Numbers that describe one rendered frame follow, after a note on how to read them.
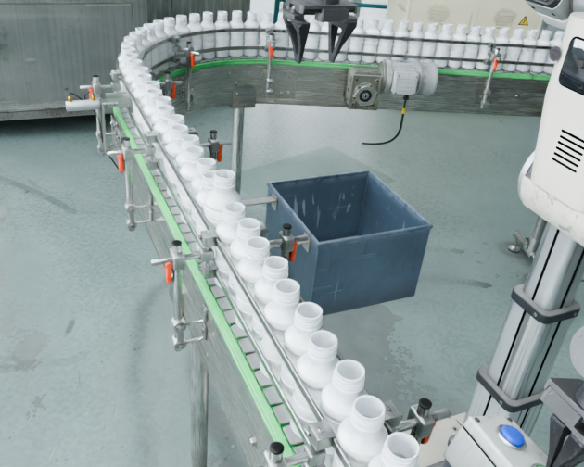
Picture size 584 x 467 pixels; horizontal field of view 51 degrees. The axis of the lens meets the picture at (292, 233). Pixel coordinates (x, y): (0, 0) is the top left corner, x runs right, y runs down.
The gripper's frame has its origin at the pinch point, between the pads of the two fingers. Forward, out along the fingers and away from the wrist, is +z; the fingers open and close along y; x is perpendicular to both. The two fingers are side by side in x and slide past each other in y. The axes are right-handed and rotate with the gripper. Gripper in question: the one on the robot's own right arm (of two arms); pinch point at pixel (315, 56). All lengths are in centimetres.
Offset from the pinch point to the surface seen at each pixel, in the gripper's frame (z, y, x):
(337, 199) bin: 53, -33, -39
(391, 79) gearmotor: 40, -87, -101
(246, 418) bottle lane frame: 49, 20, 29
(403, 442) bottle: 25, 14, 57
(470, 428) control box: 29, 3, 56
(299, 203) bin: 53, -21, -39
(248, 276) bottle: 28.5, 17.5, 19.3
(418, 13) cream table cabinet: 62, -242, -301
